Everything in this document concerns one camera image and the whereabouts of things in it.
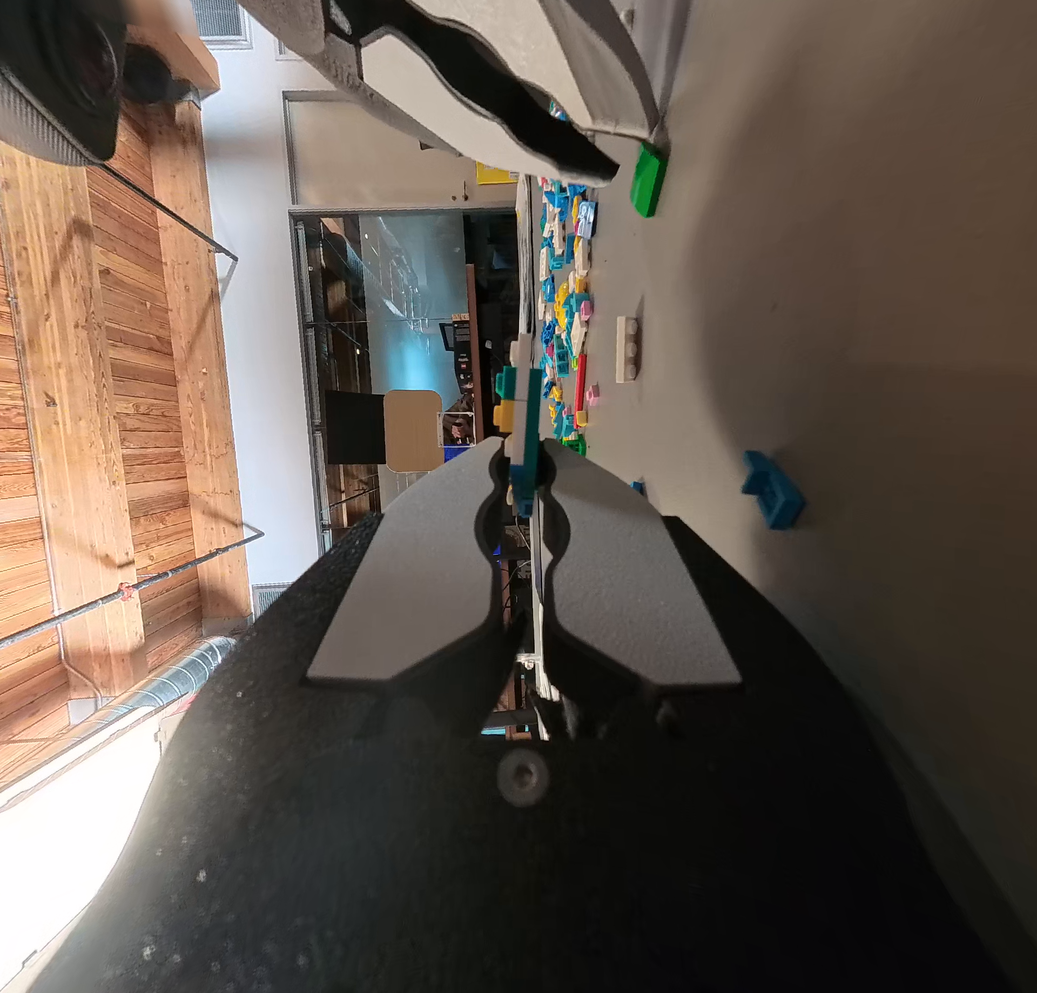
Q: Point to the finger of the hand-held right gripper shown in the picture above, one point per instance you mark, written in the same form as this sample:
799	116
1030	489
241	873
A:
551	29
454	101

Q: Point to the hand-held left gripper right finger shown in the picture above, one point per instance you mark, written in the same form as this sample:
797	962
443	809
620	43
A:
632	588

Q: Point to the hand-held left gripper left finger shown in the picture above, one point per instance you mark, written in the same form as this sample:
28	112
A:
413	580

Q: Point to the teal white yellow brick assembly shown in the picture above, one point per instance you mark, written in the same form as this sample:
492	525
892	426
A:
531	418

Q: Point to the grey desk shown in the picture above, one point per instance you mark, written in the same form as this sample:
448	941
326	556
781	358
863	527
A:
851	280

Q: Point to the metal vent grille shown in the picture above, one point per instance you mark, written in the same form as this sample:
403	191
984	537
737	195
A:
271	600
217	11

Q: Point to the yellow sign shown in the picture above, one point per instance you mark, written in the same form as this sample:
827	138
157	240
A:
494	173

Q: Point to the dark round ceiling speaker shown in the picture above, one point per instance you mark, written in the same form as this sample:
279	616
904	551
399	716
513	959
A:
158	77

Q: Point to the chair with wooden back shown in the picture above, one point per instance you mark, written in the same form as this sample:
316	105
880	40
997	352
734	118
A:
413	430

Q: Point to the small green toy brick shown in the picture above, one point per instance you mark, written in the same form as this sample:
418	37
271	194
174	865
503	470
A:
577	445

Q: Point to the black panel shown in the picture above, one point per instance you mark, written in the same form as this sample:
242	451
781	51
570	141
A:
354	426

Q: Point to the blue square toy brick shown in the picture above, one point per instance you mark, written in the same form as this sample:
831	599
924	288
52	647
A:
774	495

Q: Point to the white printed sheet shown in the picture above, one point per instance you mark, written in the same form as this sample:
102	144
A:
528	255

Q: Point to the glass partition window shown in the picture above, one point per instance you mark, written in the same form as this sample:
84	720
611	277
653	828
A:
405	296

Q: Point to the red long toy brick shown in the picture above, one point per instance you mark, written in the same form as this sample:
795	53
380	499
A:
580	389

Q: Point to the pile of colourful toy bricks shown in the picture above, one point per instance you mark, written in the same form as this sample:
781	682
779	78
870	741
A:
567	280

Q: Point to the thin black metal rod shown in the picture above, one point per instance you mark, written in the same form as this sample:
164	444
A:
186	219

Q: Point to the white long toy brick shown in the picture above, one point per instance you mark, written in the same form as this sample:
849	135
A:
629	349

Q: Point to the metal rod with red tie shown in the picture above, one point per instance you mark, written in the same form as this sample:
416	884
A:
121	592

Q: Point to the white light panel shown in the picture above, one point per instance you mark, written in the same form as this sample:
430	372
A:
57	831

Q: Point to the silver ventilation duct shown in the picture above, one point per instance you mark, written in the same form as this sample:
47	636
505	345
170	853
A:
178	673

